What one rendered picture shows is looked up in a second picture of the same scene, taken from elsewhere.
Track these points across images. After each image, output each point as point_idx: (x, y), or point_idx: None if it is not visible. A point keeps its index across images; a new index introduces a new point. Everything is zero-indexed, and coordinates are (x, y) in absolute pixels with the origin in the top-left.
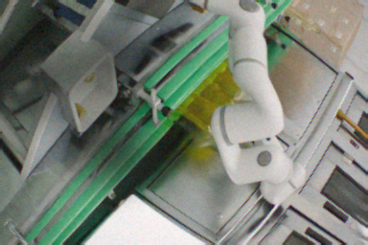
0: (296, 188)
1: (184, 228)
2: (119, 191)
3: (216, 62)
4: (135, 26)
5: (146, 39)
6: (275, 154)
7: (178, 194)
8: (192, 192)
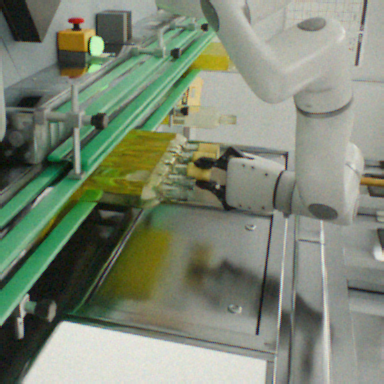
0: (354, 195)
1: (190, 340)
2: (28, 341)
3: (126, 121)
4: (3, 56)
5: (23, 86)
6: (325, 16)
7: (144, 298)
8: (164, 290)
